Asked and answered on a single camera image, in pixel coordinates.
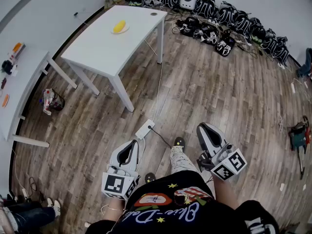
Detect small white plate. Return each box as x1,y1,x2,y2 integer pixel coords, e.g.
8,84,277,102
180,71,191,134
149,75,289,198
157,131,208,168
111,24,130,35

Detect person's right forearm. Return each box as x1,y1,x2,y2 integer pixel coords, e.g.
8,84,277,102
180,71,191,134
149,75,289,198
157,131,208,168
213,176,241,211

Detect white hard-shell backpack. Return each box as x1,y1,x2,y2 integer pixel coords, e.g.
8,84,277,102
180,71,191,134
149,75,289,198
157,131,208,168
179,0,197,10

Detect black device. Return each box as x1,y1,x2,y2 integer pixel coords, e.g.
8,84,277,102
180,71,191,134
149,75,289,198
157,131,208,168
1,59,14,75

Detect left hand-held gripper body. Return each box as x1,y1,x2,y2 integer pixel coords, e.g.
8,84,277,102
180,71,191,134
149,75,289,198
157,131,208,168
101,165,141,201

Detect small bag on floor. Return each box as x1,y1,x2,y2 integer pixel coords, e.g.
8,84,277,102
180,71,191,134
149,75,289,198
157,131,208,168
39,88,66,116

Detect white table with cable hole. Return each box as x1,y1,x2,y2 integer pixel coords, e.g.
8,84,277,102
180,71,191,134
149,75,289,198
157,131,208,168
60,4,168,113

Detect orange box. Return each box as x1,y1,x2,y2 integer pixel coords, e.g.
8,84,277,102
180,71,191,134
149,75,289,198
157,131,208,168
12,42,26,54

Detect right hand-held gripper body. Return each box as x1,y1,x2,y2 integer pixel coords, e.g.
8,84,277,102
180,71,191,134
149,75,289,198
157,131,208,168
196,145,248,181

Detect black power cable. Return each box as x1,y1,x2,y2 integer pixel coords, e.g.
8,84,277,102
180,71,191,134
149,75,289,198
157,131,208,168
148,126,173,149

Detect person's black star shoe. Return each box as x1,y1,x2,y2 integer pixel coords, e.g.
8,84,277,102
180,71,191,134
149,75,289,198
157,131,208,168
144,172,157,184
173,136,186,151

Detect long white table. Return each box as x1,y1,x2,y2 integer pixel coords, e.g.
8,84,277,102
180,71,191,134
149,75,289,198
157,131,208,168
0,48,78,148

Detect person's patterned trouser leg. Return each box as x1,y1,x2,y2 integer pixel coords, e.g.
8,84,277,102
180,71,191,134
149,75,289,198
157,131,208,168
169,145,198,175

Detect person's black printed shirt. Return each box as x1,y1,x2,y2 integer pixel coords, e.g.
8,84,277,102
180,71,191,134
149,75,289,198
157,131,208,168
85,171,281,234

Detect row of black backpacks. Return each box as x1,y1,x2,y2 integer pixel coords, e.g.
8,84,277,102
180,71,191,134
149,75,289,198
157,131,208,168
127,0,291,63

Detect red green tool on floor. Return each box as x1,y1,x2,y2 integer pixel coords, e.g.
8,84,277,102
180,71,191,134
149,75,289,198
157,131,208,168
287,115,312,152

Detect person's left forearm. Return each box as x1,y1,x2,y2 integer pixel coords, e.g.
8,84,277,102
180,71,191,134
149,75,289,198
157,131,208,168
102,198,128,219

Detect pile of black headsets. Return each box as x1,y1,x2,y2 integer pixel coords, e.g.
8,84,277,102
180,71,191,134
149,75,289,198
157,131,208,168
175,17,236,58

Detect white power cable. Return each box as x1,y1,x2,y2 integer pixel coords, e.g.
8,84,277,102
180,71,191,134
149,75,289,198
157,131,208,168
151,61,164,122

